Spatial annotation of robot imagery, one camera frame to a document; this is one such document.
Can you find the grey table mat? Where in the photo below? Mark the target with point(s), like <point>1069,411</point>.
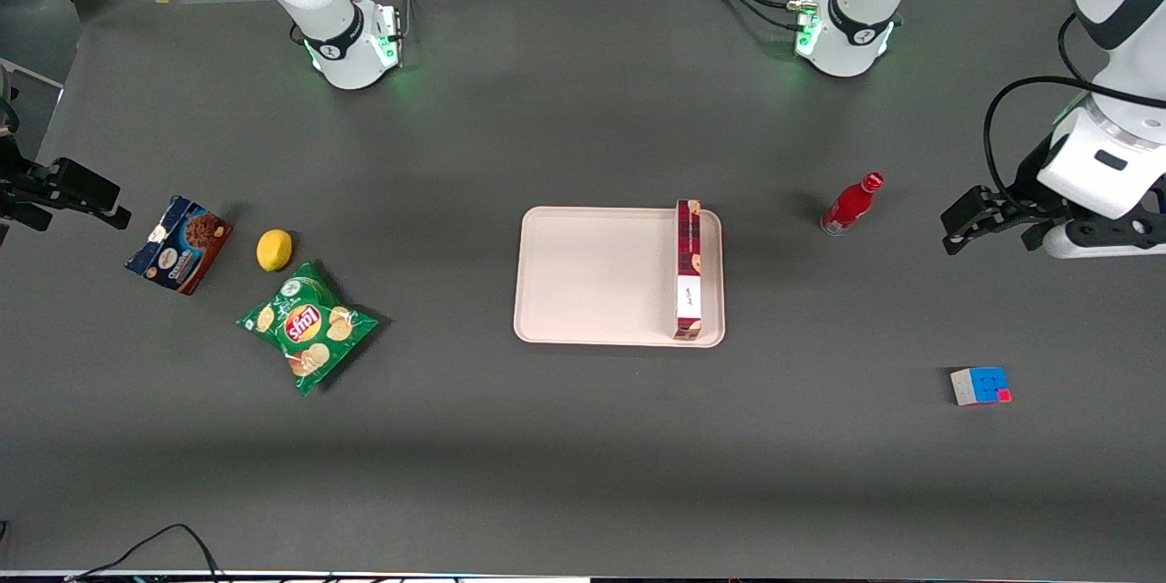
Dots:
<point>583,455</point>

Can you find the yellow lemon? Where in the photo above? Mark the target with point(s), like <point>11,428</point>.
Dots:
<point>273,250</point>

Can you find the red bottle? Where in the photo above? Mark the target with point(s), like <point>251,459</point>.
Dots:
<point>847,208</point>

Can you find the blue chocolate cookie box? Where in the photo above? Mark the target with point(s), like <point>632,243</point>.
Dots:
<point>178,246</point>

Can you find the green chips bag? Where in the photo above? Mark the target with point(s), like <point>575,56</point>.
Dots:
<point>305,328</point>

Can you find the pale pink plastic tray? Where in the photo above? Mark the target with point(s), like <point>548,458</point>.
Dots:
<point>592,278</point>

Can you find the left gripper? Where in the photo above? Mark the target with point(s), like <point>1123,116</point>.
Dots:
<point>1027,185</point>

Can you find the red cookie box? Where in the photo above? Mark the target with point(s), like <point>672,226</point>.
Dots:
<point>689,282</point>

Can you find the colourful puzzle cube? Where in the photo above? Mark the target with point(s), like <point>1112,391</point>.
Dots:
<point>982,385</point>

